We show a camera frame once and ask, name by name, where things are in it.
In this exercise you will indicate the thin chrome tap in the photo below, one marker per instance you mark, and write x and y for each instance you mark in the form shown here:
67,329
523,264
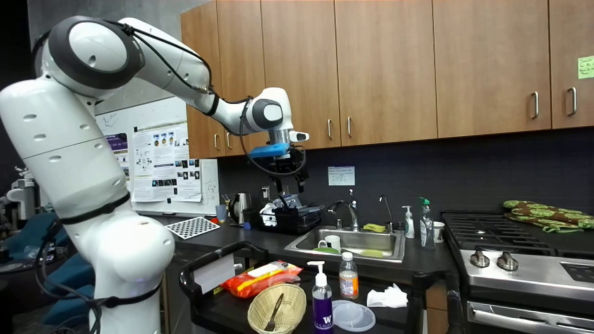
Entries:
388,214

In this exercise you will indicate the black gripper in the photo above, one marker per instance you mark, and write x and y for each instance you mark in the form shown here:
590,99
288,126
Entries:
286,167

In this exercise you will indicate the printed poster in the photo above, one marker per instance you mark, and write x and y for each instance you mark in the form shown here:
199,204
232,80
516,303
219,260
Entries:
163,164

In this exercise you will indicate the black dish rack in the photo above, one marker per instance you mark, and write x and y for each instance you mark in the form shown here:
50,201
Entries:
289,216

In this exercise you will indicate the silver stove knob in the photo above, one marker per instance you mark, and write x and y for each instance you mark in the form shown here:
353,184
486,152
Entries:
507,262
479,258

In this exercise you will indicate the whiteboard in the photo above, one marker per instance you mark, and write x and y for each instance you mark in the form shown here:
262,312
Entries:
210,186

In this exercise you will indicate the blue office chair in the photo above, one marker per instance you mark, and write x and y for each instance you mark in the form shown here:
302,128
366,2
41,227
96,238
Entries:
30,242

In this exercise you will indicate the white wall note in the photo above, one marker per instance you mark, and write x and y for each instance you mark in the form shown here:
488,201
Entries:
341,175

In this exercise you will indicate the clear dish soap bottle green cap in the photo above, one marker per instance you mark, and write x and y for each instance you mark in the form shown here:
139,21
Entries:
425,229

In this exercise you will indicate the wooden upper cabinets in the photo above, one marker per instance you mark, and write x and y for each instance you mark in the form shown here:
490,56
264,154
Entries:
382,67

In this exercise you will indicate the purple hand soap pump bottle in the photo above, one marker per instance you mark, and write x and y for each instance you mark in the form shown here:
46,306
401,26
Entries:
321,306

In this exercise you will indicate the stainless steel kettle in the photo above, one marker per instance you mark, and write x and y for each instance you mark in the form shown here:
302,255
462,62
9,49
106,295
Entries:
239,208

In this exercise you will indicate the white crumpled tissue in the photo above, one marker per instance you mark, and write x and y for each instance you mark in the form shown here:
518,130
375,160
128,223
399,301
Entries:
386,297

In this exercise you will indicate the stainless steel sink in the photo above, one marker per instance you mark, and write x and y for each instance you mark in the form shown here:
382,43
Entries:
371,238

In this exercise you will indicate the white mug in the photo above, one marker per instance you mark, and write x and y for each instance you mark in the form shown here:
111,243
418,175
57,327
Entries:
330,242
438,232

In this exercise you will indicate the small blue cup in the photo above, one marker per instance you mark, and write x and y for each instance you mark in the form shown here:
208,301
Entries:
245,227

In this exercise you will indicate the green oven mitts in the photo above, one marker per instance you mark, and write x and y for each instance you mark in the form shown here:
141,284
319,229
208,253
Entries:
549,216

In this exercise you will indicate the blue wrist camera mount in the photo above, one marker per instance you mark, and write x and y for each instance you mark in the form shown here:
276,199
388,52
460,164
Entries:
269,151

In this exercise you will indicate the orange snack package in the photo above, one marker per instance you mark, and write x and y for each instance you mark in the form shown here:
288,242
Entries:
260,279

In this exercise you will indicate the chrome faucet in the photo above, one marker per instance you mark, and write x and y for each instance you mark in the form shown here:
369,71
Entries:
351,214

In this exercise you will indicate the white lab device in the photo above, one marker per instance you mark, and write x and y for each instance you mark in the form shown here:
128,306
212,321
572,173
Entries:
20,195

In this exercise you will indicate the black utility cart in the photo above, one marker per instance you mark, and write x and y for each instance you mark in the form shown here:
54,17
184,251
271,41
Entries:
395,271

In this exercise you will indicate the green sticky note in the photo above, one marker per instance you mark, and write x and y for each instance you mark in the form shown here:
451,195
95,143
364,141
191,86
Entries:
585,67

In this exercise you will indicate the white soap dispenser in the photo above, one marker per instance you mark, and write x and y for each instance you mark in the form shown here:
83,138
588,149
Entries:
408,225

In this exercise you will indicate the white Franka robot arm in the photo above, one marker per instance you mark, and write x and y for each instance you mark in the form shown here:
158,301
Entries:
93,154

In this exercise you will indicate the glass pour-over coffee maker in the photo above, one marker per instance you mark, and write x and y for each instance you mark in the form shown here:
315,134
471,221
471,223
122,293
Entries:
221,214

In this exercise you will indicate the yellow sponge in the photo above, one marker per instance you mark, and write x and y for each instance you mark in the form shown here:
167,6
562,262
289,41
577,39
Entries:
373,227

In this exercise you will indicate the white paper sheet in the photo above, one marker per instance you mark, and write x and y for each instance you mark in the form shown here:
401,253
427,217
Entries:
213,273

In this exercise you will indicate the black utensil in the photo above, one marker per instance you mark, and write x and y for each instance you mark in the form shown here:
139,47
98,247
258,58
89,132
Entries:
273,312

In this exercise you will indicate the woven wicker basket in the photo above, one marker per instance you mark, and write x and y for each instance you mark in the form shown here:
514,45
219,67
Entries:
289,308

